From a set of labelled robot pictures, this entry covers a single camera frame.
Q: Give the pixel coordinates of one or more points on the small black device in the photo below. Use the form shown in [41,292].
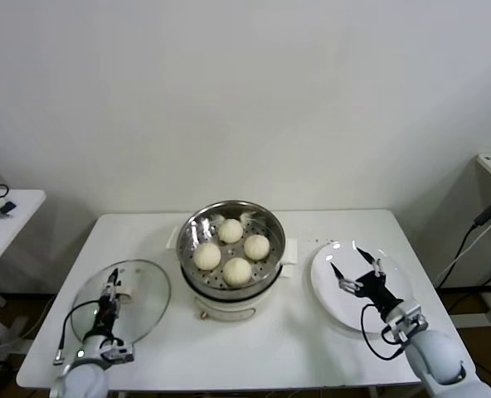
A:
[8,206]

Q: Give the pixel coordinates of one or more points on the round glass pot lid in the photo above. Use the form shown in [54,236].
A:
[150,290]

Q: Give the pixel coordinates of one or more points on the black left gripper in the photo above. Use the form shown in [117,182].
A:
[106,315]

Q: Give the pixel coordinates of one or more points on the white steamed baozi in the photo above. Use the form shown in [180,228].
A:
[230,230]
[237,271]
[207,255]
[256,247]

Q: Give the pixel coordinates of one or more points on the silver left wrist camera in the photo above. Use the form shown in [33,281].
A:
[119,352]

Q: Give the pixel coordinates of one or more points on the white shelf stand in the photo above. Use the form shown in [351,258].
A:
[489,168]

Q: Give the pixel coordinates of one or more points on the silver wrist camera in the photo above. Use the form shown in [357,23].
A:
[405,323]
[119,352]

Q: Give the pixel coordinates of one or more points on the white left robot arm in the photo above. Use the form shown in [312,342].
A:
[79,379]

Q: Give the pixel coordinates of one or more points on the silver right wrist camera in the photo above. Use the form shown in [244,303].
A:
[405,323]

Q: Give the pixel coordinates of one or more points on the black power adapter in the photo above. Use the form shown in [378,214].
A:
[488,213]

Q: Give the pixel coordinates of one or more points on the white round plate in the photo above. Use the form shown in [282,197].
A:
[328,307]

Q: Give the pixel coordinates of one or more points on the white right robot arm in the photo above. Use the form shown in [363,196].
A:
[444,360]

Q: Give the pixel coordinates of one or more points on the stainless steel steamer basket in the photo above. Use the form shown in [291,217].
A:
[270,259]

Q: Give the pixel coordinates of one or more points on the white side table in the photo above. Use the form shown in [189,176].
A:
[21,203]

